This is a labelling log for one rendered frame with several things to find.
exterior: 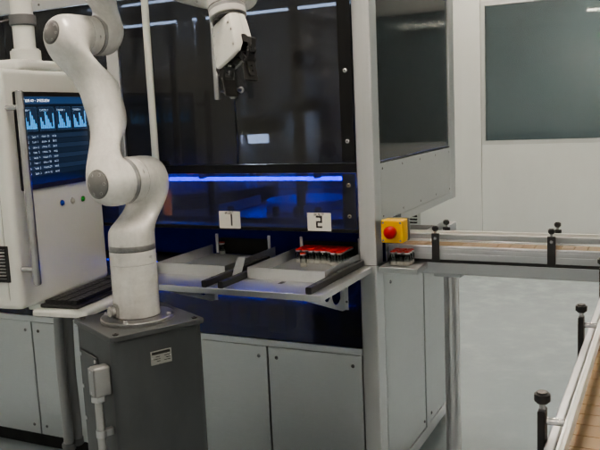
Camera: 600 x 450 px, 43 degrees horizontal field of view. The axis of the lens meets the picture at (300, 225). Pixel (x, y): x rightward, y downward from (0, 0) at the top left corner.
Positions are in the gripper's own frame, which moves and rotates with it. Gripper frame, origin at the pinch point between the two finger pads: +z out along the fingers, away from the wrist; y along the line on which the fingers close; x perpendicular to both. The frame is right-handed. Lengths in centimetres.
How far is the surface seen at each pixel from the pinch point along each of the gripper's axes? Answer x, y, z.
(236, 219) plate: 44, -88, 11
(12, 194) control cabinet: -26, -100, -4
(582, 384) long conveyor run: 8, 64, 72
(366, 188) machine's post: 68, -45, 14
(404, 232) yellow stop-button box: 75, -40, 30
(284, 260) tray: 53, -76, 29
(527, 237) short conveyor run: 103, -17, 39
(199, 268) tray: 23, -80, 28
